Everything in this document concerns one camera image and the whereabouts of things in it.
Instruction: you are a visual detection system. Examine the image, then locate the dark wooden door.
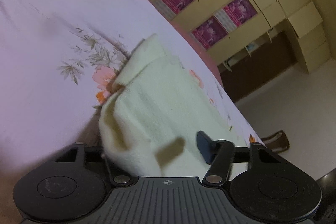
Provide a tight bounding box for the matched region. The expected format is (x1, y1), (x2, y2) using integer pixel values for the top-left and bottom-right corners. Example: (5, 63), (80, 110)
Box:
(220, 31), (297, 102)

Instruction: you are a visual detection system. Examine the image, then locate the upper right purple poster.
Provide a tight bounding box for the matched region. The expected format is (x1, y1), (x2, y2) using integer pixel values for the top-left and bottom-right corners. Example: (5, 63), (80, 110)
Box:
(223, 0), (257, 27)

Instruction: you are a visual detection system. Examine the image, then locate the pale green cloth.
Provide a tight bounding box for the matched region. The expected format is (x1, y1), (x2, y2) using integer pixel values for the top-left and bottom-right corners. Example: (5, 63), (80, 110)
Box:
(98, 34), (247, 177)

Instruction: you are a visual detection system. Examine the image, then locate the cream corner shelf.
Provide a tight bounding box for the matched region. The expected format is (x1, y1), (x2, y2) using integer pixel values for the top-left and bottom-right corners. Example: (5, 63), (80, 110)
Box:
(221, 28), (275, 72)

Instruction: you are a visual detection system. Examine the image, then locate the lilac floral bed sheet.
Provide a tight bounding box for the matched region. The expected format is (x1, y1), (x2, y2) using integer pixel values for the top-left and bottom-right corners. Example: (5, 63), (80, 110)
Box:
(0, 0), (263, 224)

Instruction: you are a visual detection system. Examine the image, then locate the pink bed cover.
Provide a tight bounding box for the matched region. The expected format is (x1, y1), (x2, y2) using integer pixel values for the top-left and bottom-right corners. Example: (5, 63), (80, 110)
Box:
(169, 19), (224, 88)

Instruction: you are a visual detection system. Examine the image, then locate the dark wooden chair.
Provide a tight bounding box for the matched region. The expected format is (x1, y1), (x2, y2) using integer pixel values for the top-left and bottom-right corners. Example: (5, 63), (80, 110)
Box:
(261, 130), (290, 154)

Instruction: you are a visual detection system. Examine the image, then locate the lower right purple poster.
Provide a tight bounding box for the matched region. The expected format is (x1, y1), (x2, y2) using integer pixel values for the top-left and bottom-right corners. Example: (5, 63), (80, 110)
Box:
(191, 16), (228, 50)

